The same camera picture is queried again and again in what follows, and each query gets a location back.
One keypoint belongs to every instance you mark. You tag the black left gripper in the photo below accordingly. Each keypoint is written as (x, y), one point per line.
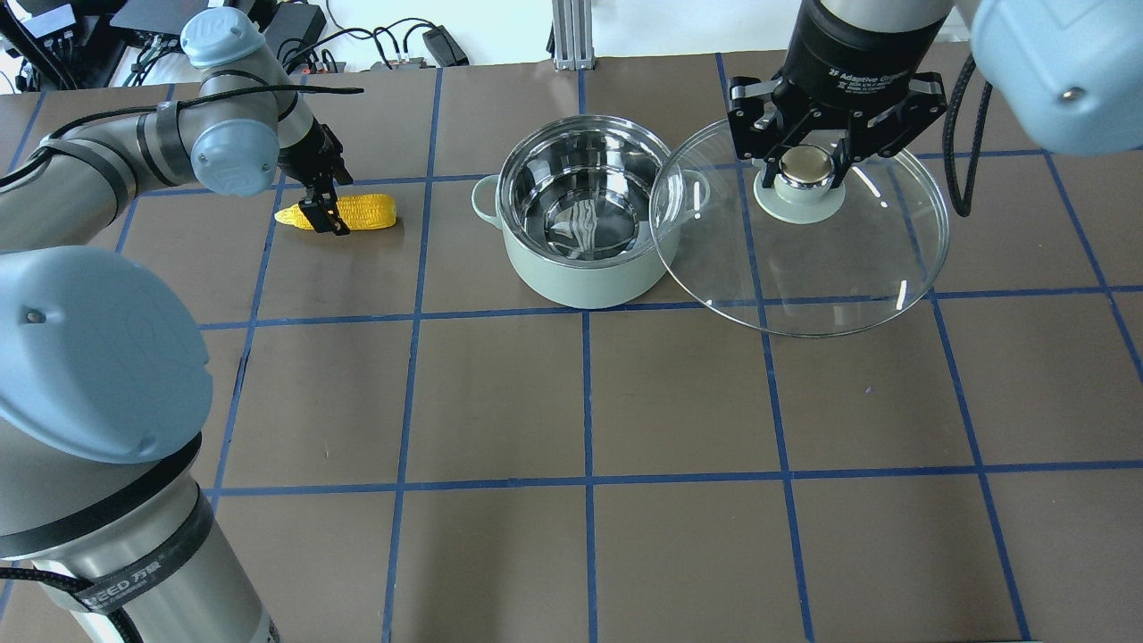
(312, 159)

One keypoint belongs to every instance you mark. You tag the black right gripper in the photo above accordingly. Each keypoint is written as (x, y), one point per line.
(841, 55)

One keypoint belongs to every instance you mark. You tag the yellow corn cob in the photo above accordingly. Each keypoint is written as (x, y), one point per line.
(358, 212)

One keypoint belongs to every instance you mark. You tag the glass pot lid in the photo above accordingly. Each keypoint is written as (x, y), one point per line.
(797, 247)

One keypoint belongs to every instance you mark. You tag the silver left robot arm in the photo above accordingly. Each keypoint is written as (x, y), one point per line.
(105, 382)

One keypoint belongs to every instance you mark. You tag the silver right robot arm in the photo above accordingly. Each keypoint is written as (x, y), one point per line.
(1070, 70)

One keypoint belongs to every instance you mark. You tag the pale green cooking pot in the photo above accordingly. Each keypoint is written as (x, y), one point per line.
(572, 202)

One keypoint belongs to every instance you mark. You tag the black electronics box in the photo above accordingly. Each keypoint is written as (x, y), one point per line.
(294, 26)

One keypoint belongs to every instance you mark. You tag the black power adapter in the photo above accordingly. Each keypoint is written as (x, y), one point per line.
(443, 48)

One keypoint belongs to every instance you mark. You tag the aluminium frame post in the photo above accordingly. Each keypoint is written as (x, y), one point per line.
(571, 36)

